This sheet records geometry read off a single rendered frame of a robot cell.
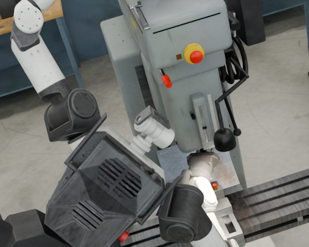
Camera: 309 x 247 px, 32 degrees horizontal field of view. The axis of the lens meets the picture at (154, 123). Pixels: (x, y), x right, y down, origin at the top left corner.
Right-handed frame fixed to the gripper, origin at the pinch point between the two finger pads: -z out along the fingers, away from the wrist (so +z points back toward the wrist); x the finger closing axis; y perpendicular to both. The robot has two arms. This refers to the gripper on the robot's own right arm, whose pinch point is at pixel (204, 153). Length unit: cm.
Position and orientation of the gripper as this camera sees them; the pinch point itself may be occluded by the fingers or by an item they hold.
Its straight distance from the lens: 212.1
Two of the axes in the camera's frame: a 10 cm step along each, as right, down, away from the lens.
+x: -9.5, 0.7, 3.1
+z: -2.3, 5.5, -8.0
